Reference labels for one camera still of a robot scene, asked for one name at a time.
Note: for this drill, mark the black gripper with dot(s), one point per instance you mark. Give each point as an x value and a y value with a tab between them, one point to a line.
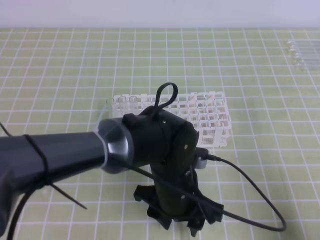
167	200

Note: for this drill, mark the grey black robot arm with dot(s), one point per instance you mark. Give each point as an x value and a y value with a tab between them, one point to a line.
164	141

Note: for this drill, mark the white plastic test tube rack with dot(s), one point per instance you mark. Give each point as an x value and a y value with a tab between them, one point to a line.
207	111

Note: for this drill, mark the green grid tablecloth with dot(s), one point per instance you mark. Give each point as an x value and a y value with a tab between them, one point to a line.
55	80

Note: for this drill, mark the spare glass tube nearest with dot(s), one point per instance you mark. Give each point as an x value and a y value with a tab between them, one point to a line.
312	66

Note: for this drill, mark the spare glass tube farthest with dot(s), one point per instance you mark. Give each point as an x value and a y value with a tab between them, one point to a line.
303	43

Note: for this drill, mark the black cable tie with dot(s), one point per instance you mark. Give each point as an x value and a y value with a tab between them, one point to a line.
46	175

